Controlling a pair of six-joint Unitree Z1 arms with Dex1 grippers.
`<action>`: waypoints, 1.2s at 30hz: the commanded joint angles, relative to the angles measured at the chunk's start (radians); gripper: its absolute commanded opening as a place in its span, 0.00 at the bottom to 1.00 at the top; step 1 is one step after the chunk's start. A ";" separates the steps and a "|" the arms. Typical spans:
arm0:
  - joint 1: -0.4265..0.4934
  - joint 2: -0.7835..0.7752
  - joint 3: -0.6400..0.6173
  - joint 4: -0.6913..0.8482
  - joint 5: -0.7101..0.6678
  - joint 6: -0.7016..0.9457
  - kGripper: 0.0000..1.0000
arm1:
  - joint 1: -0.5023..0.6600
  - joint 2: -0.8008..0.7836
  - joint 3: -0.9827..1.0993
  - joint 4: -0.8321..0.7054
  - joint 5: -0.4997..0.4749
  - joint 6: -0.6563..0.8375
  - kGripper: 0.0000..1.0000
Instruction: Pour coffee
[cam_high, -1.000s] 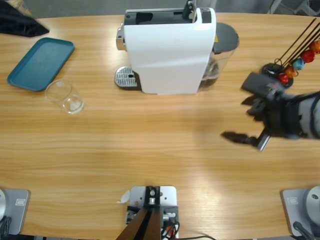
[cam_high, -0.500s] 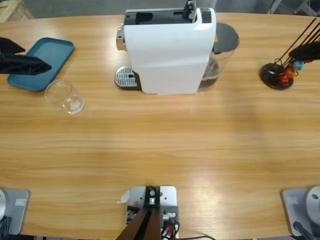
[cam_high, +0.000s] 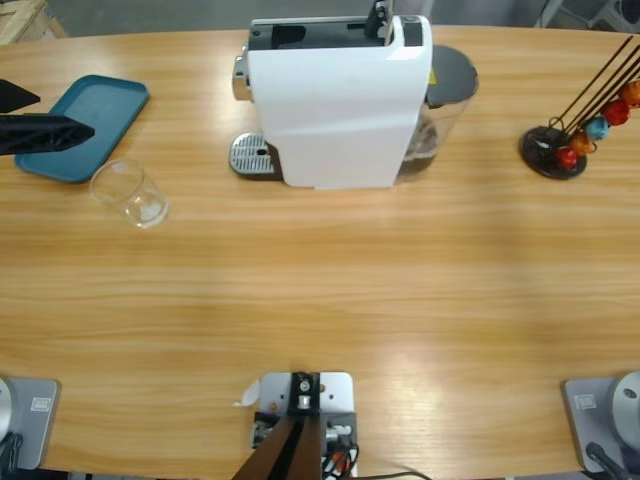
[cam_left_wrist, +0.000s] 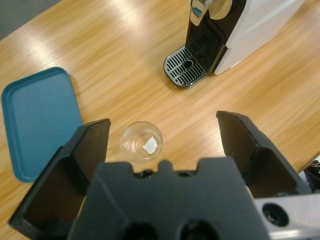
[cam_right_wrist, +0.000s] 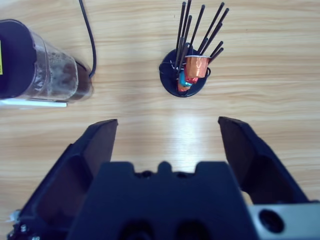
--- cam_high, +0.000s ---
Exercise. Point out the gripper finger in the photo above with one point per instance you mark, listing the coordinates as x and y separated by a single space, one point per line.
15 96
45 134

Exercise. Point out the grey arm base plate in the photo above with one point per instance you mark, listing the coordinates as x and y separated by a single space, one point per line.
585 425
40 425

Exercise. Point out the teal plastic tray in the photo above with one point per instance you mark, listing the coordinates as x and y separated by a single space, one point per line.
105 110

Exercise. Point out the dark camera post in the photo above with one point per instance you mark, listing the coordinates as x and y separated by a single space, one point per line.
295 450

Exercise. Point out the white capsule coffee machine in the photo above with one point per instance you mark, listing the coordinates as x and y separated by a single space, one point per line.
330 115

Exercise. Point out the blue coffee capsule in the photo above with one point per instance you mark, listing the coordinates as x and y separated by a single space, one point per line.
596 129

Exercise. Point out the metal grid drip tray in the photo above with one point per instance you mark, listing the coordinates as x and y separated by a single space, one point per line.
250 150

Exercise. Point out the white mount block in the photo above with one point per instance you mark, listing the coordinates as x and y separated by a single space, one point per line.
335 395

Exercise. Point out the red coffee capsule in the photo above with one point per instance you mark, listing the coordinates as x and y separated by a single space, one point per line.
566 157
616 111

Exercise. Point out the clear water tank dark lid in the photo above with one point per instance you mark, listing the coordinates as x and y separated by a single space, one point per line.
450 70

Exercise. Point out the black rod capsule holder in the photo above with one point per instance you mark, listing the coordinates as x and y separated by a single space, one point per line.
537 145

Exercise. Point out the clear glass cup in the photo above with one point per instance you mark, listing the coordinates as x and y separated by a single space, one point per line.
145 205

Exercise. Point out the white paper tag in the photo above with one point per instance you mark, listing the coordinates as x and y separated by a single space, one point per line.
248 392

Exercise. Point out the white furniture leg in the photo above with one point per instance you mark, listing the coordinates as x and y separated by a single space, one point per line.
547 15

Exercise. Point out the wooden pallet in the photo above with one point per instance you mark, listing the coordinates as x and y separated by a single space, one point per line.
22 20

